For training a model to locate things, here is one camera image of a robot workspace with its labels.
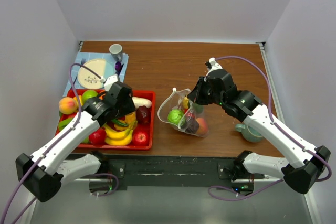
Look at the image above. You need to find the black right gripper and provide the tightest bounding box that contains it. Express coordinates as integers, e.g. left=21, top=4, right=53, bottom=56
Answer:
left=187, top=76, right=225, bottom=106

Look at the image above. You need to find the dark green avocado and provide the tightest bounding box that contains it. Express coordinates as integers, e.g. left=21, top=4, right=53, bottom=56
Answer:
left=192, top=103, right=204, bottom=114

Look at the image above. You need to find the yellow lemon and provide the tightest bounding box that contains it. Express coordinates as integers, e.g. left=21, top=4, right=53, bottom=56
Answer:
left=182, top=97, right=190, bottom=109

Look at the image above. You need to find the clear polka dot zip bag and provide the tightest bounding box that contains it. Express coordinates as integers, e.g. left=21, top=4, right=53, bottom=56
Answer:
left=157, top=88, right=209, bottom=137

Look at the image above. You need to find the peach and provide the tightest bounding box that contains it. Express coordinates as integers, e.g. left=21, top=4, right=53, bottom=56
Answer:
left=58, top=97, right=77, bottom=115
left=196, top=118, right=208, bottom=136

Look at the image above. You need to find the bumpy green custard apple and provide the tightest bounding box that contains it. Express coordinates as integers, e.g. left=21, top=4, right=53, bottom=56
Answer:
left=167, top=109, right=184, bottom=125

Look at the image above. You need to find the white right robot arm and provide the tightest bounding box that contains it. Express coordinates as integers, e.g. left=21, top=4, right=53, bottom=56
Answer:
left=187, top=69, right=331, bottom=194

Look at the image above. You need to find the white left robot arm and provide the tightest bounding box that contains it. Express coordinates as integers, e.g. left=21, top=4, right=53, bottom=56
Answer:
left=15, top=81, right=135, bottom=202

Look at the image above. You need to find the white radish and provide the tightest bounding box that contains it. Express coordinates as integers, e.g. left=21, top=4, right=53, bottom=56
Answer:
left=132, top=97, right=152, bottom=109

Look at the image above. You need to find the red plastic tray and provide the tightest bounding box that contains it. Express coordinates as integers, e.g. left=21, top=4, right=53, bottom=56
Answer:
left=55, top=88, right=156, bottom=151

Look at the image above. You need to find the light blue placemat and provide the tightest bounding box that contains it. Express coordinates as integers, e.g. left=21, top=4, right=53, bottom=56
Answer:
left=71, top=52, right=116, bottom=89

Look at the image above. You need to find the purple plastic spoon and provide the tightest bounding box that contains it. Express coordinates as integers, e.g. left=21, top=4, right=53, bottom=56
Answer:
left=114, top=61, right=124, bottom=76

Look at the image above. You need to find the yellow banana bunch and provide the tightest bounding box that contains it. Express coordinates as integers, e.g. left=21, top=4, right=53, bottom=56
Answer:
left=103, top=125, right=137, bottom=146

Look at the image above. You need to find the cream and blue plate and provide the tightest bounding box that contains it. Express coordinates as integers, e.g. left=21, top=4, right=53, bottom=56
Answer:
left=77, top=59, right=116, bottom=90

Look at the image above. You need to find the red apple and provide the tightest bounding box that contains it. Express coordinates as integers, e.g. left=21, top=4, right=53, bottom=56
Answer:
left=132, top=131, right=149, bottom=146
left=89, top=128, right=107, bottom=146

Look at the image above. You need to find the peach at tray corner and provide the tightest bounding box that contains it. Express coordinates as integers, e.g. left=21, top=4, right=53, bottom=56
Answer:
left=58, top=97, right=77, bottom=115

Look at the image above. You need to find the grey cup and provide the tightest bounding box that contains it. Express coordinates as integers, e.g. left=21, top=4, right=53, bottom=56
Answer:
left=109, top=44, right=123, bottom=62

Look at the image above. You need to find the teal ceramic mug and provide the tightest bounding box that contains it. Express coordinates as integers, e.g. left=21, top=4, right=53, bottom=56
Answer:
left=235, top=124, right=264, bottom=143

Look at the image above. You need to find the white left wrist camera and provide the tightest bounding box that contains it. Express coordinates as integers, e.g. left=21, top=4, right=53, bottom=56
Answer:
left=99, top=74, right=119, bottom=91

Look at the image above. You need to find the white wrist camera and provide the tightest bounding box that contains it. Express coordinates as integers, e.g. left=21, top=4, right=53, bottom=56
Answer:
left=99, top=74, right=119, bottom=91
left=205, top=57, right=222, bottom=73

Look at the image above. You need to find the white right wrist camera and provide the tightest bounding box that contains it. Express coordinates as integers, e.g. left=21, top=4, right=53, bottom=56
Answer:
left=205, top=57, right=222, bottom=73

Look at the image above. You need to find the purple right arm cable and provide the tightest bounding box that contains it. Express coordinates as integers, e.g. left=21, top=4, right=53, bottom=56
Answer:
left=215, top=56, right=274, bottom=124

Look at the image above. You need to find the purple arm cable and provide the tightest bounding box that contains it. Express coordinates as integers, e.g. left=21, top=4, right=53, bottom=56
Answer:
left=69, top=63, right=103, bottom=127
left=215, top=56, right=274, bottom=124

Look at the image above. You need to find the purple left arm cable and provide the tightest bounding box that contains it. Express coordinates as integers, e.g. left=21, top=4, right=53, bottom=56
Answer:
left=69, top=63, right=103, bottom=127

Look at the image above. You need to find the aluminium frame rail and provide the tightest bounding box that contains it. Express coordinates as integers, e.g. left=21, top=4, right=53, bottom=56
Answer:
left=33, top=158, right=311, bottom=182

